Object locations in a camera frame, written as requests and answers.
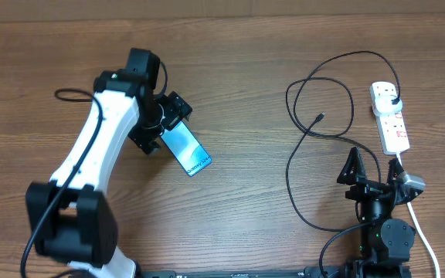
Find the black USB charging cable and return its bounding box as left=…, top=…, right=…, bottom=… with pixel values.
left=284, top=50, right=402, bottom=233

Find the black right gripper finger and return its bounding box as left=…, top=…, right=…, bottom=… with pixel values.
left=337, top=147, right=366, bottom=185
left=387, top=158, right=404, bottom=184

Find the Samsung Galaxy smartphone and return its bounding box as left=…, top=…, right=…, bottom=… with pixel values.
left=161, top=121, right=212, bottom=177

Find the white power strip cord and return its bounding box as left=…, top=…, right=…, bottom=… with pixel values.
left=395, top=152, right=442, bottom=278

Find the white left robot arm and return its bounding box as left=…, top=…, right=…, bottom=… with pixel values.
left=19, top=48, right=212, bottom=277

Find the white power extension strip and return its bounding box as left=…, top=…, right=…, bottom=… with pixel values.
left=369, top=81, right=410, bottom=155

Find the white charger adapter plug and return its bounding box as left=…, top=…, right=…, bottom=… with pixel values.
left=372, top=95, right=403, bottom=117

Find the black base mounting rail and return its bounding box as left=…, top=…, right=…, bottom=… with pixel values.
left=138, top=266, right=323, bottom=278

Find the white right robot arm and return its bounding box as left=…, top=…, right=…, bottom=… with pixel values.
left=337, top=147, right=425, bottom=277

